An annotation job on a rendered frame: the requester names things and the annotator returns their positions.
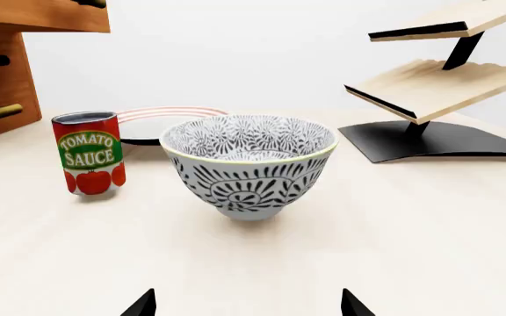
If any two-tier wooden shelf rack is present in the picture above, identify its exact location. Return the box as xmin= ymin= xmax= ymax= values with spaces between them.
xmin=336 ymin=0 xmax=506 ymax=164

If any red tomato sauce can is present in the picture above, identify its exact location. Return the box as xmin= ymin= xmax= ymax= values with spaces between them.
xmin=51 ymin=111 xmax=127 ymax=197

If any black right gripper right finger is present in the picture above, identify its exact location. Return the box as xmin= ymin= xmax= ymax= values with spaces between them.
xmin=341 ymin=287 xmax=377 ymax=316

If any open wooden cabinet drawer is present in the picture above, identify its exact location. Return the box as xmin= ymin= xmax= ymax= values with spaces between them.
xmin=0 ymin=0 xmax=112 ymax=34

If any red striped white plate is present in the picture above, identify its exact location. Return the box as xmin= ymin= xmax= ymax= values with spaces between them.
xmin=115 ymin=105 xmax=230 ymax=147

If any black patterned white bowl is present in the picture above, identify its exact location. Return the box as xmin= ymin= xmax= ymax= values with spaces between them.
xmin=159 ymin=113 xmax=340 ymax=222

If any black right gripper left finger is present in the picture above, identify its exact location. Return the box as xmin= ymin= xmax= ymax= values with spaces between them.
xmin=119 ymin=287 xmax=157 ymax=316

